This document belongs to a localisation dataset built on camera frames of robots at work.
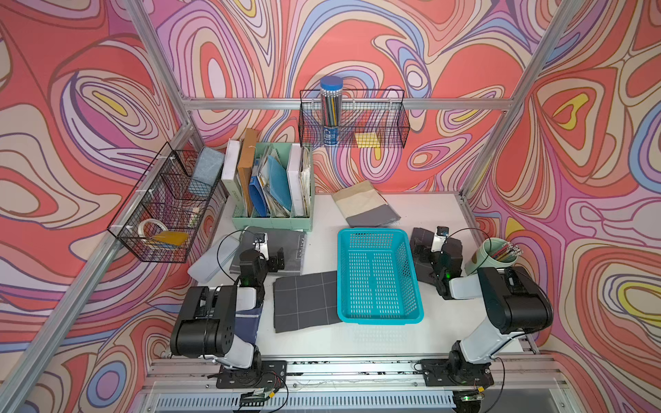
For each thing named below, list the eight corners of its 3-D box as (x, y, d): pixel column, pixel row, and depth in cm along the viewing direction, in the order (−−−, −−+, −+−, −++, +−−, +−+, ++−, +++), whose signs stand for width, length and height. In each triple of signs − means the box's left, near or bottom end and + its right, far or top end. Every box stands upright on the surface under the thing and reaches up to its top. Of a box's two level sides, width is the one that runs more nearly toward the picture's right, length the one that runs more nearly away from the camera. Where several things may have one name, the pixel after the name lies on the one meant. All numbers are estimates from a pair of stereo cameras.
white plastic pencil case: (189, 273, 99) (183, 266, 95) (227, 239, 109) (223, 231, 105) (207, 286, 95) (202, 280, 91) (244, 250, 106) (241, 243, 102)
